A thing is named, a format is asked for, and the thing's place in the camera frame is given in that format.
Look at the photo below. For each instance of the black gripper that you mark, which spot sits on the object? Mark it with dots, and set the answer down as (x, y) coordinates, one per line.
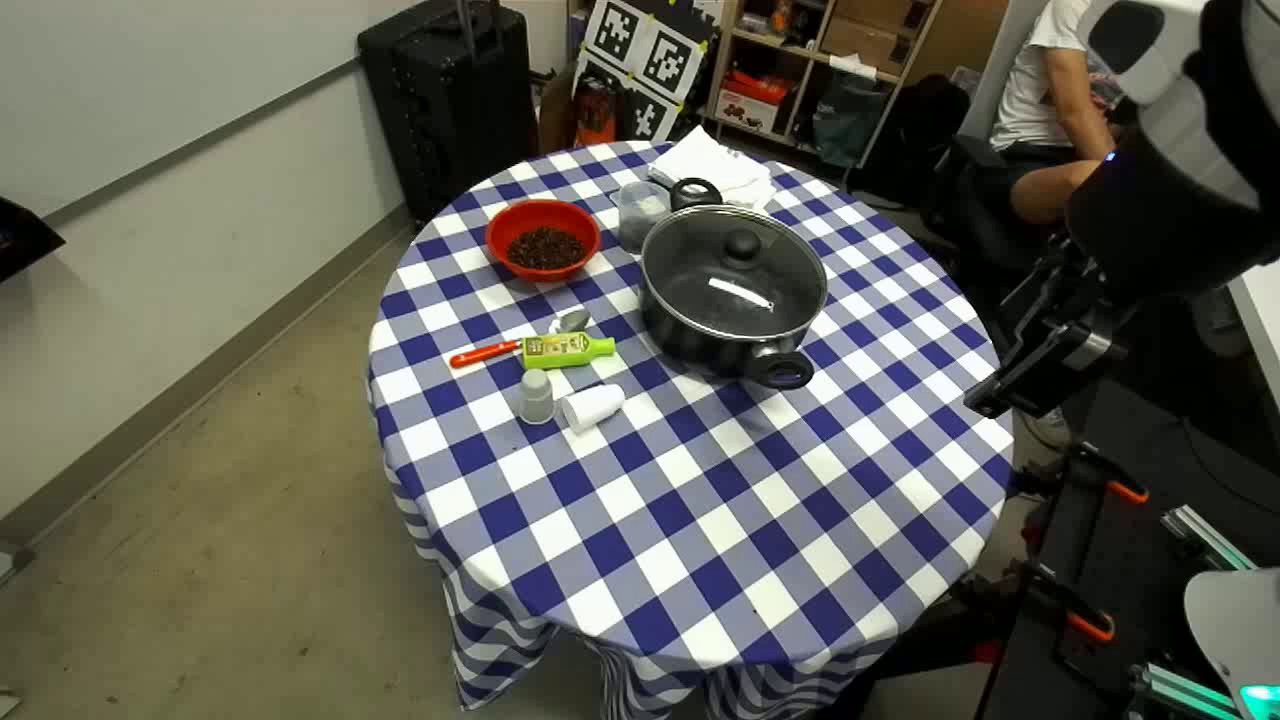
(1065, 321)

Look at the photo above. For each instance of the glass lid with black knob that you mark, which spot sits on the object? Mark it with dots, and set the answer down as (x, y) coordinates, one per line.
(733, 272)

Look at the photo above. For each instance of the person forearm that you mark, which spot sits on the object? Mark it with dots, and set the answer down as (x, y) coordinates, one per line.
(1076, 104)

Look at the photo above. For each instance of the orange tipped black clamp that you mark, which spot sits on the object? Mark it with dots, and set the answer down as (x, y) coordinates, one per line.
(1114, 483)
(1072, 607)

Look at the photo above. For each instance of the black side stand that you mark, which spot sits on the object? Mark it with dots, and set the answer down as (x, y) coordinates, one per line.
(1146, 532)

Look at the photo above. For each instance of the black bag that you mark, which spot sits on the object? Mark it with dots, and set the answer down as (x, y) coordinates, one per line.
(923, 135)

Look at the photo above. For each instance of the white desk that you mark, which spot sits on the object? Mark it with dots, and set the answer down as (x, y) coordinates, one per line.
(1260, 332)

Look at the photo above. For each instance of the teal bar clamp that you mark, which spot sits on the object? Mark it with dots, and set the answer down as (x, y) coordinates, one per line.
(1185, 693)
(1205, 538)

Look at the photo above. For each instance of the black cooking pot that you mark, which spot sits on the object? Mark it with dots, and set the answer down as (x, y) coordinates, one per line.
(725, 350)

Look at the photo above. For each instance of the green bin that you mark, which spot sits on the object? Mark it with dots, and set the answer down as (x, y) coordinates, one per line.
(847, 123)

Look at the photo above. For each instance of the red storage box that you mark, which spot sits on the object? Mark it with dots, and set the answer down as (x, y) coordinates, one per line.
(750, 103)

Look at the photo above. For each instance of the blue white checkered tablecloth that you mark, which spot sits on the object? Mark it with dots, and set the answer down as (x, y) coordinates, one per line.
(695, 532)

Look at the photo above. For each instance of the grey round disc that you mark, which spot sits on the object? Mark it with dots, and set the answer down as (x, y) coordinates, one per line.
(1240, 626)

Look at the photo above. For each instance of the clear glass jar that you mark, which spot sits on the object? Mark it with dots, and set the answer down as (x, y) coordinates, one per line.
(641, 213)

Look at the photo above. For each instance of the white plastic cup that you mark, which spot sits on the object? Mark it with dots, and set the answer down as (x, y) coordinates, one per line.
(591, 407)

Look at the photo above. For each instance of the green plastic packet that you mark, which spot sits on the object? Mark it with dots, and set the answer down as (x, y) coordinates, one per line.
(564, 350)

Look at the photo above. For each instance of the black white fiducial tag board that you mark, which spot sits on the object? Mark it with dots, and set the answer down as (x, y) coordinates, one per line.
(647, 54)

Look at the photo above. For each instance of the red canister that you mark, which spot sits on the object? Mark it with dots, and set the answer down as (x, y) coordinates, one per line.
(597, 116)

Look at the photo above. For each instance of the small white shaker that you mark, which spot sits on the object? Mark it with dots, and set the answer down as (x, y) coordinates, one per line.
(538, 396)

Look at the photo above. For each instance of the red bowl with dark food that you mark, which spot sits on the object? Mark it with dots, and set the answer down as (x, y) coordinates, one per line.
(542, 245)

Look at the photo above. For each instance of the black speaker case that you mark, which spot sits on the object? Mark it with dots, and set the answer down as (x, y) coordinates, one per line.
(444, 95)

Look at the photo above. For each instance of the black flat panel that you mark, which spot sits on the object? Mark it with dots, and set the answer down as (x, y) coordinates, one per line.
(26, 238)

